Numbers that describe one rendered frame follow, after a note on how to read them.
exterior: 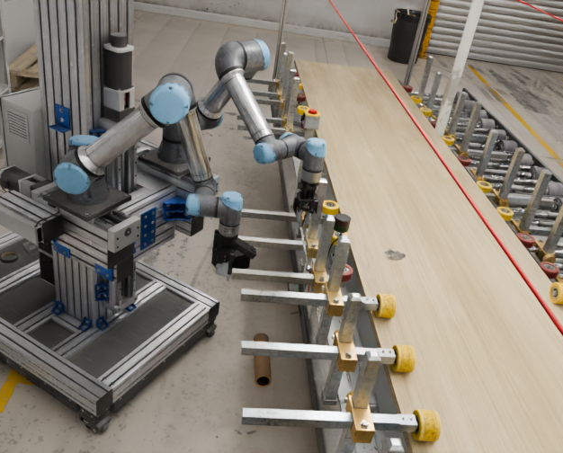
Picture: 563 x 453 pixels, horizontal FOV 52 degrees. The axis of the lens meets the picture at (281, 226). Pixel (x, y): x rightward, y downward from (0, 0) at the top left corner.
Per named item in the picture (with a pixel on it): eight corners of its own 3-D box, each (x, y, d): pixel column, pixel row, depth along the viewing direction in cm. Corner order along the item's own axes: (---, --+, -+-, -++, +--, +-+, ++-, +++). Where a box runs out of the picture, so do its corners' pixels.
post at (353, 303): (321, 413, 190) (351, 298, 165) (320, 404, 193) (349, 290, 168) (332, 413, 190) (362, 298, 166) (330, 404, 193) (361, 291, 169)
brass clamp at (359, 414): (350, 442, 149) (353, 430, 146) (342, 402, 160) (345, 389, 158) (373, 443, 150) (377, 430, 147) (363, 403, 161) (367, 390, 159)
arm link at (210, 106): (177, 114, 252) (234, 33, 211) (204, 110, 262) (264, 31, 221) (189, 138, 250) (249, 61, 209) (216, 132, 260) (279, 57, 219)
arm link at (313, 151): (315, 134, 211) (332, 143, 206) (310, 162, 216) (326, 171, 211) (300, 137, 206) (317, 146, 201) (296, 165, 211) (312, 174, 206)
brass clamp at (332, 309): (325, 315, 191) (327, 304, 189) (320, 290, 203) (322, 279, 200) (343, 316, 192) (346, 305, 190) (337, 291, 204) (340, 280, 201)
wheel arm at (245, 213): (236, 218, 260) (237, 210, 258) (236, 215, 263) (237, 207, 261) (330, 226, 266) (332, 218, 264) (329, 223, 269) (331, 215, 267)
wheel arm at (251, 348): (240, 356, 169) (242, 346, 167) (240, 347, 172) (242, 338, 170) (405, 365, 175) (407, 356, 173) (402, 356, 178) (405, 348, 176)
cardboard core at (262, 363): (255, 375, 279) (254, 333, 304) (254, 386, 283) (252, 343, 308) (272, 376, 280) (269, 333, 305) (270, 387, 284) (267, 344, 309)
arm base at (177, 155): (149, 155, 248) (150, 134, 243) (173, 146, 260) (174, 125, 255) (177, 167, 242) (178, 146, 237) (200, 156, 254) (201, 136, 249)
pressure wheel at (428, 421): (409, 412, 160) (412, 442, 156) (419, 406, 153) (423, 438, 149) (429, 413, 161) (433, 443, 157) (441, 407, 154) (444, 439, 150)
